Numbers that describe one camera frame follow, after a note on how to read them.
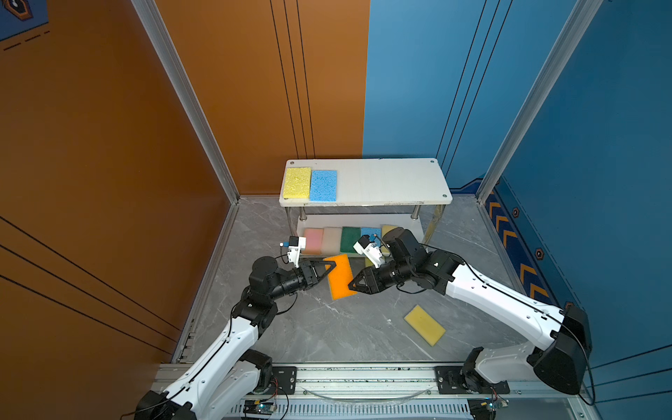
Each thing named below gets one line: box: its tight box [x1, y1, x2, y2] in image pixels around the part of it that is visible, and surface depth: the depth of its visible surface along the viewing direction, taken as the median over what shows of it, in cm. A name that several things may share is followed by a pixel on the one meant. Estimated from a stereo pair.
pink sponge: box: [301, 227, 324, 256], surface depth 96 cm
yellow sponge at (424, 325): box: [403, 304, 447, 347], surface depth 84 cm
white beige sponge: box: [321, 226, 342, 256], surface depth 96 cm
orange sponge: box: [322, 253, 358, 301], surface depth 71 cm
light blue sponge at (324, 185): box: [309, 169, 338, 203], surface depth 76 cm
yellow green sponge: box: [283, 167, 312, 199], surface depth 77 cm
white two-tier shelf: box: [279, 157, 453, 258], surface depth 79 cm
